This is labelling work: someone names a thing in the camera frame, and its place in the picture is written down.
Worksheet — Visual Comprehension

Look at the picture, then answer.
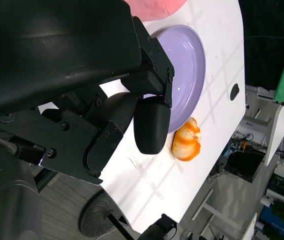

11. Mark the grey cylindrical robot part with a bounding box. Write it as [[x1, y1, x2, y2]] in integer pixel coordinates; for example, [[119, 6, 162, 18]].
[[0, 139, 43, 240]]

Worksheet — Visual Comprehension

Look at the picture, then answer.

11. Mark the black box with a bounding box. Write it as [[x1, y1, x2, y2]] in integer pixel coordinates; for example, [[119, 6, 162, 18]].
[[228, 149, 267, 183]]

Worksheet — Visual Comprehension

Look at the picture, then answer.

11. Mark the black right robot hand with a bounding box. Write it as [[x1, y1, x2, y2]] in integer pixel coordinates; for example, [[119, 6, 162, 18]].
[[139, 213, 178, 240]]

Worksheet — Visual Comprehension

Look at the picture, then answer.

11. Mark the pink plush beaver doll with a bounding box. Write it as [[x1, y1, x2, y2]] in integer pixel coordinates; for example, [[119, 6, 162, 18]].
[[125, 0, 187, 22]]

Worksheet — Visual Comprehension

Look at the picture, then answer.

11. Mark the black round cable grommet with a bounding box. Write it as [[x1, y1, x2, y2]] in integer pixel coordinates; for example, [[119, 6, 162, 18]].
[[229, 83, 240, 101]]

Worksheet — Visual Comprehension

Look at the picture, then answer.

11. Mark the purple plastic plate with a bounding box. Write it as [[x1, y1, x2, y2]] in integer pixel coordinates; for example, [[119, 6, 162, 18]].
[[143, 24, 206, 133]]

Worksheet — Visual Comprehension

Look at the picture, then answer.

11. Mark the grey round stand base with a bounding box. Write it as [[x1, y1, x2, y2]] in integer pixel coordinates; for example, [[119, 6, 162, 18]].
[[78, 192, 129, 237]]

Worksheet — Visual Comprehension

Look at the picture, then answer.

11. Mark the orange striped bun toy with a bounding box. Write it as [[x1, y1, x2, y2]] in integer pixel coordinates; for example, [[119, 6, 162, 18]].
[[172, 117, 203, 162]]

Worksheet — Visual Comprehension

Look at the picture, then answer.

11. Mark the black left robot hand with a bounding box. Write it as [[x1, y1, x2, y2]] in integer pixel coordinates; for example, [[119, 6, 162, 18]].
[[0, 0, 175, 186]]

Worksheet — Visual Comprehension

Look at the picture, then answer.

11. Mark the white side table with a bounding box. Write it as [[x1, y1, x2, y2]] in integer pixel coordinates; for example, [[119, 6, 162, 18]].
[[264, 99, 284, 166]]

